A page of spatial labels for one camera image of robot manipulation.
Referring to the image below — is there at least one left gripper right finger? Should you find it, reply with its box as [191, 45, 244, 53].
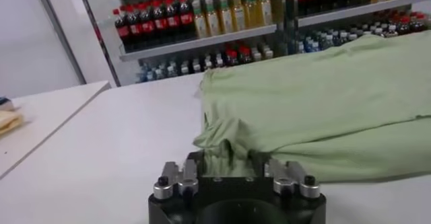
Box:
[247, 151, 321, 200]

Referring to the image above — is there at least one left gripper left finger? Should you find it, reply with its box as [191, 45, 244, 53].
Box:
[153, 150, 206, 201]

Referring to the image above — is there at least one light green shirt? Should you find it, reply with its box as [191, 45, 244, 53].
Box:
[192, 30, 431, 183]

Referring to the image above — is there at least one large white work table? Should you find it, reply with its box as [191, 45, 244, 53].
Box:
[0, 72, 431, 224]

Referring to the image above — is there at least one small cola bottle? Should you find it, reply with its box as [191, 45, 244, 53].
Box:
[225, 48, 238, 66]
[397, 15, 412, 34]
[411, 11, 427, 32]
[238, 45, 252, 63]

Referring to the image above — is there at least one white side table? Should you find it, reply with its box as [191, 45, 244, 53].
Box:
[0, 80, 112, 179]

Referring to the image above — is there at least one white cabinet shelf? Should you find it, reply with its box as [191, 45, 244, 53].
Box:
[296, 0, 431, 28]
[119, 24, 278, 63]

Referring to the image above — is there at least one beverage display cabinet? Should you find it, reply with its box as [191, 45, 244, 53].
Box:
[72, 0, 290, 88]
[284, 0, 431, 57]

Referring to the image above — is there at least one pale yellow shirt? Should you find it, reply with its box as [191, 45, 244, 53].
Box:
[0, 109, 24, 136]

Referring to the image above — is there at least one blue white striped item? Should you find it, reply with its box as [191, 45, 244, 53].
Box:
[0, 96, 15, 112]

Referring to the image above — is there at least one dark partition post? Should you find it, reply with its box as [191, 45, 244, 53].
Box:
[29, 0, 88, 85]

